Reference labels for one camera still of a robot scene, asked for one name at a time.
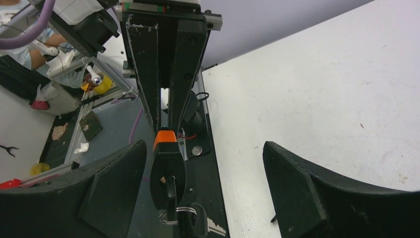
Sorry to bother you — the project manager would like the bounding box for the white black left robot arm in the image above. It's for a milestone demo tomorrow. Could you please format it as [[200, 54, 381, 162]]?
[[49, 0, 223, 132]]

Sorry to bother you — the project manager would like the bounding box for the orange padlock with keys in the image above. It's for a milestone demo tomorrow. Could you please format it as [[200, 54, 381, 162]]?
[[150, 128, 227, 238]]

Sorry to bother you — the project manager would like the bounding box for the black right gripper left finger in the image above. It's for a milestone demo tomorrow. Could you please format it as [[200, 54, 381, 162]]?
[[0, 140, 147, 238]]

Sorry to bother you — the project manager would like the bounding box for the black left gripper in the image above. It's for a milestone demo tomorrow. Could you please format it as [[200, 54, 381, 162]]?
[[119, 0, 223, 134]]

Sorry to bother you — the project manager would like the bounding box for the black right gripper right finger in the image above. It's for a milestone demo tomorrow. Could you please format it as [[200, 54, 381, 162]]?
[[262, 141, 420, 238]]

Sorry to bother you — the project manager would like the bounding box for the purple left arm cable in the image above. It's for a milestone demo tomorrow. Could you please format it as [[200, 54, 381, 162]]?
[[0, 0, 56, 51]]

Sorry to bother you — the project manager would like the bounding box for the person in white shirt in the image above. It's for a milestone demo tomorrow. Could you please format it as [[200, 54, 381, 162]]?
[[0, 0, 84, 102]]

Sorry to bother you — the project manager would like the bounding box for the aluminium rail frame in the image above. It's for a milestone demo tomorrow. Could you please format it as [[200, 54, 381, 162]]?
[[17, 58, 138, 187]]

